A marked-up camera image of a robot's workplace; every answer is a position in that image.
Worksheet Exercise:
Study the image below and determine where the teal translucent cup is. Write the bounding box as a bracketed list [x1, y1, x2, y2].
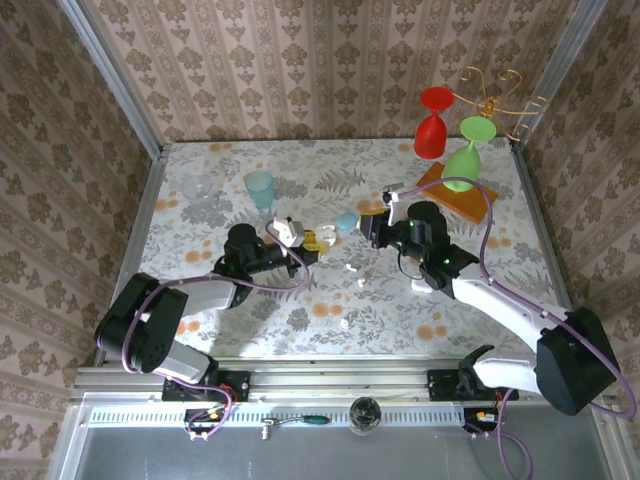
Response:
[243, 170, 276, 210]

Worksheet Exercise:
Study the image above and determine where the gold glass rack wooden base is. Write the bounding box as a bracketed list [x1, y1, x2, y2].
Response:
[414, 67, 551, 225]

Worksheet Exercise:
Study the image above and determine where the green plastic wine glass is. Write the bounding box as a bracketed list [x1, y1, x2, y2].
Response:
[441, 115, 498, 193]

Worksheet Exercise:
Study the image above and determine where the floral patterned table cover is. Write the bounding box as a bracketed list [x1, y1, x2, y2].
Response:
[119, 138, 576, 359]

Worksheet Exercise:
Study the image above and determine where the red plastic wine glass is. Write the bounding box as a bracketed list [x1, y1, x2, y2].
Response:
[413, 86, 456, 160]

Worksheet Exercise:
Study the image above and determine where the black power connector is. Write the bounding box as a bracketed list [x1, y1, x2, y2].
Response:
[183, 407, 236, 444]
[462, 407, 505, 440]

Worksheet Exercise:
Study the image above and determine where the grey metal panel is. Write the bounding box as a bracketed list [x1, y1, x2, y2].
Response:
[47, 394, 629, 480]

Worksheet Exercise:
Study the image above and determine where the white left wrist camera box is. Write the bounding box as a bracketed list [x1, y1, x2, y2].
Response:
[272, 215, 306, 247]

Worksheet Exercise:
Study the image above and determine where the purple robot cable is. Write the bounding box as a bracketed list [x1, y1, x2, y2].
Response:
[392, 178, 631, 480]
[119, 219, 311, 440]

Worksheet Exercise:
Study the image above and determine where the aluminium side rail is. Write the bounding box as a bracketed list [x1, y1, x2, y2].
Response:
[92, 147, 169, 366]
[509, 142, 576, 321]

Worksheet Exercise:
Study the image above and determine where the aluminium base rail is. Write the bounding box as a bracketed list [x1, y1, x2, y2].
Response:
[69, 355, 619, 404]

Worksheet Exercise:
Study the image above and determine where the green handled screwdriver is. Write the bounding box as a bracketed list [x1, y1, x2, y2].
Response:
[269, 414, 331, 428]

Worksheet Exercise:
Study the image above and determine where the white slotted cable duct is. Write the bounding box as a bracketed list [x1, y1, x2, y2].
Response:
[85, 405, 499, 427]

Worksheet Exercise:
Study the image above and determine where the aluminium frame post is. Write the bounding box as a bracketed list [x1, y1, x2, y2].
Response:
[508, 0, 610, 151]
[55, 0, 169, 160]

